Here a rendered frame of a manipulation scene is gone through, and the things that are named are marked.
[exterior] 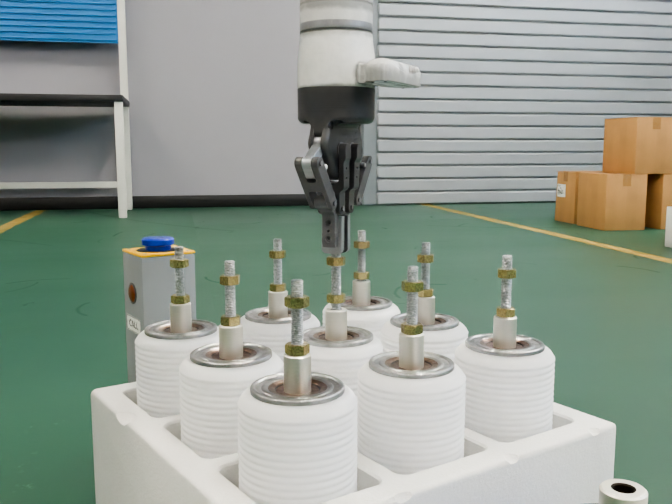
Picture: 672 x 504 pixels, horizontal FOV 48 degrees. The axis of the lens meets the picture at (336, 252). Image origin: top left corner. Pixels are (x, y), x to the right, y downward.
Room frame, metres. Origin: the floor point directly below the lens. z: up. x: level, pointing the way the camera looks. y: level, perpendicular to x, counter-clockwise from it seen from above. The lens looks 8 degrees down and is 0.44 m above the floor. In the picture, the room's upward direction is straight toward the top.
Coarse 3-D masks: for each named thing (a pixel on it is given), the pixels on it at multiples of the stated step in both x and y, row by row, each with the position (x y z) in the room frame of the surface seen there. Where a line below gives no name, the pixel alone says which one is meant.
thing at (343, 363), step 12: (312, 348) 0.70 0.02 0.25; (324, 348) 0.70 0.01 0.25; (336, 348) 0.70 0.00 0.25; (348, 348) 0.70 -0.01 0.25; (360, 348) 0.70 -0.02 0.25; (372, 348) 0.71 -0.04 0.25; (312, 360) 0.70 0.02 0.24; (324, 360) 0.69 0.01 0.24; (336, 360) 0.69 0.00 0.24; (348, 360) 0.69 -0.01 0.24; (360, 360) 0.70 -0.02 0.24; (324, 372) 0.69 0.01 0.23; (336, 372) 0.69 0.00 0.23; (348, 372) 0.69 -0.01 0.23; (348, 384) 0.69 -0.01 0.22
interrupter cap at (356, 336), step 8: (312, 328) 0.76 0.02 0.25; (320, 328) 0.77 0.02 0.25; (352, 328) 0.77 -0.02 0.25; (360, 328) 0.76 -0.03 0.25; (304, 336) 0.73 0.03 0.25; (312, 336) 0.73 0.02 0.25; (320, 336) 0.74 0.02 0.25; (352, 336) 0.74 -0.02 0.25; (360, 336) 0.73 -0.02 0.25; (368, 336) 0.73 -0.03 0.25; (312, 344) 0.71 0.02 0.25; (320, 344) 0.70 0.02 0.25; (328, 344) 0.70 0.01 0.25; (336, 344) 0.70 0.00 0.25; (344, 344) 0.70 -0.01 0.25; (352, 344) 0.70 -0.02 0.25; (360, 344) 0.71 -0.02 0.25
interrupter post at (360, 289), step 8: (368, 280) 0.90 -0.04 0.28; (352, 288) 0.90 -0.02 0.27; (360, 288) 0.89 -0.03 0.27; (368, 288) 0.90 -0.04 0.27; (352, 296) 0.90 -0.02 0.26; (360, 296) 0.89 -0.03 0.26; (368, 296) 0.90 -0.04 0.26; (352, 304) 0.90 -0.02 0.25; (360, 304) 0.89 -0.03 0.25; (368, 304) 0.90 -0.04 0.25
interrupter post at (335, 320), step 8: (328, 312) 0.73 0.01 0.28; (336, 312) 0.73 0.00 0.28; (344, 312) 0.73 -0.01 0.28; (328, 320) 0.73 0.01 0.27; (336, 320) 0.73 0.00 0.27; (344, 320) 0.73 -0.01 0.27; (328, 328) 0.73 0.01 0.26; (336, 328) 0.73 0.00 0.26; (344, 328) 0.73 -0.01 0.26; (328, 336) 0.73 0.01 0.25; (336, 336) 0.73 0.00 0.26; (344, 336) 0.73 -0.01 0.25
